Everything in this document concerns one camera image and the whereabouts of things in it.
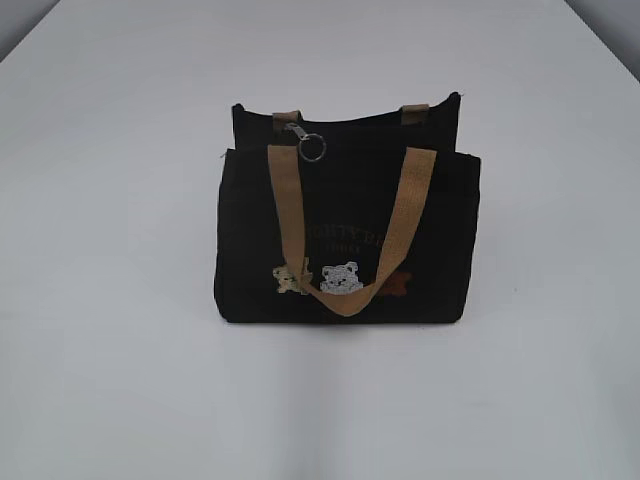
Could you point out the black canvas tote bag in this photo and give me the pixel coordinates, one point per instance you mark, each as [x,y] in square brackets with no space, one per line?
[347,201]

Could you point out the silver zipper pull with ring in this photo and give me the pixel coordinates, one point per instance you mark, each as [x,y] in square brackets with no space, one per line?
[311,147]

